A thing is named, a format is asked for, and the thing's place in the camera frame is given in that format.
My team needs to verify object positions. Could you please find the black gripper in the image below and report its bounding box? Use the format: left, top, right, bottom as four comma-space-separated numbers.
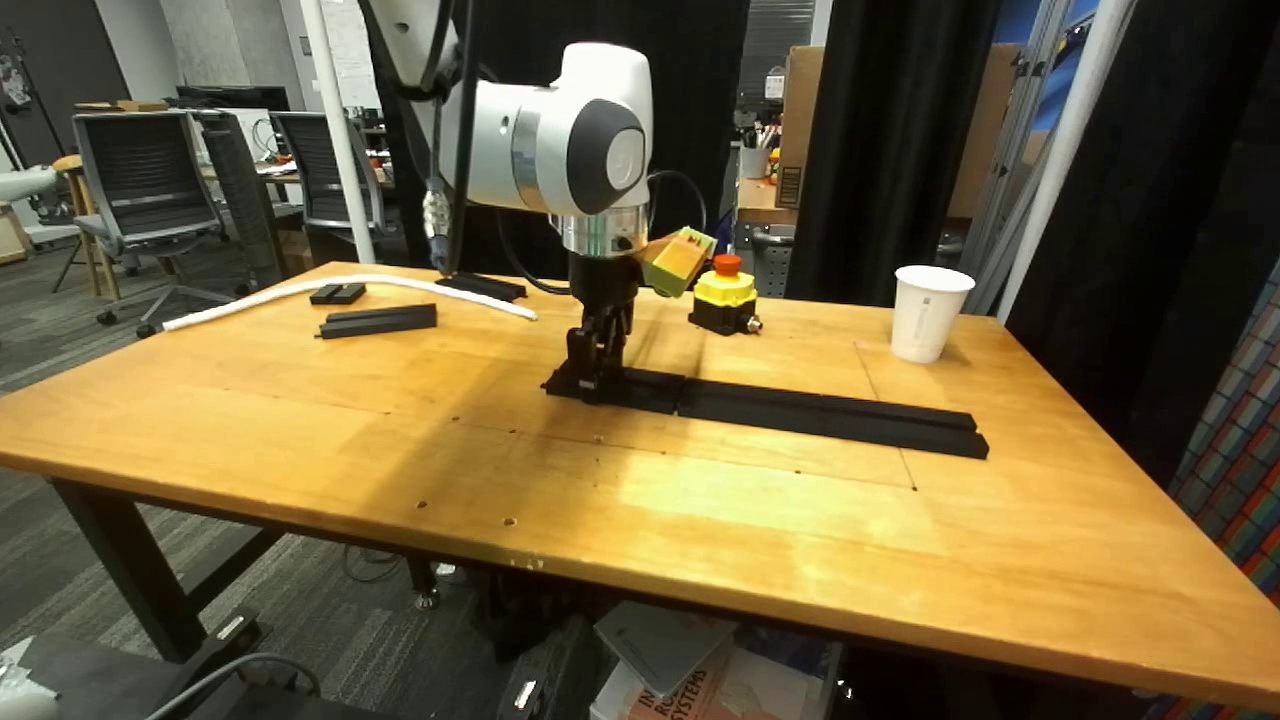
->
563, 249, 649, 400

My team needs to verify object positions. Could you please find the black grooved track piece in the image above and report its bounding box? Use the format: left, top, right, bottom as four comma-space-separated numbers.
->
540, 365, 699, 420
834, 396, 995, 465
317, 299, 443, 344
432, 268, 534, 306
686, 378, 848, 436

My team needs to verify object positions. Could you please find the yellow green wrist box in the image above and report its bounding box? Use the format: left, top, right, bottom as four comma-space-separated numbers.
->
641, 224, 724, 299

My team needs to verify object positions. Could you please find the yellow red emergency stop button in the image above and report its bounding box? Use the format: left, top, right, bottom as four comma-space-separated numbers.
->
686, 249, 767, 340

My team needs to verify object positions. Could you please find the wide black curtain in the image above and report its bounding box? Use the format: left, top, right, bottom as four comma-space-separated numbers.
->
361, 0, 751, 274

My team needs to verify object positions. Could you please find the grey flat box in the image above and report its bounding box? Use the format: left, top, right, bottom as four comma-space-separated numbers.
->
592, 599, 739, 698

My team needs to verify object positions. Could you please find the brown cardboard box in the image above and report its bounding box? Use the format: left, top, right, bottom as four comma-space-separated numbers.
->
778, 41, 834, 224

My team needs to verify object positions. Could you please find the white paper cup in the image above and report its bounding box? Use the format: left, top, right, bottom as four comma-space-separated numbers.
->
888, 261, 980, 368

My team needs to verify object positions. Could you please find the black bag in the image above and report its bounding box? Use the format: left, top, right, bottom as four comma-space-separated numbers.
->
493, 614, 619, 720

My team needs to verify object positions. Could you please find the white slanted pole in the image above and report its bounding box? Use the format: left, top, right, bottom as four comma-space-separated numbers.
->
291, 0, 381, 268
995, 0, 1140, 327

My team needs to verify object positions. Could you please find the grey office chair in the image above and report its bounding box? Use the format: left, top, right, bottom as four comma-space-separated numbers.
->
191, 108, 291, 294
269, 108, 385, 268
68, 108, 246, 332

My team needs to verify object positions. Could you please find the narrow black curtain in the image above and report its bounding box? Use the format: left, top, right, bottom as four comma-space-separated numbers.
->
783, 0, 1010, 307

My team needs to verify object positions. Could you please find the white curved plastic tube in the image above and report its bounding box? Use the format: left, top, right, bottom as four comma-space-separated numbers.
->
136, 268, 540, 340

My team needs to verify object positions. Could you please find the black table leg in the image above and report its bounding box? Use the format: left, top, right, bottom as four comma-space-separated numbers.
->
48, 475, 291, 669

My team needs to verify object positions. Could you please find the black curtain beside patterned backdrop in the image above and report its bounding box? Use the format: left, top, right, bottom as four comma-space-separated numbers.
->
1005, 0, 1280, 494

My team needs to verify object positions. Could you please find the black seat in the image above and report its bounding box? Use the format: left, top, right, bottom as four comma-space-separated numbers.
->
0, 624, 326, 720

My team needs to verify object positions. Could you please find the multicoloured patterned backdrop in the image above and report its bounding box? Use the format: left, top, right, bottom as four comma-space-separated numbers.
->
1178, 257, 1280, 596

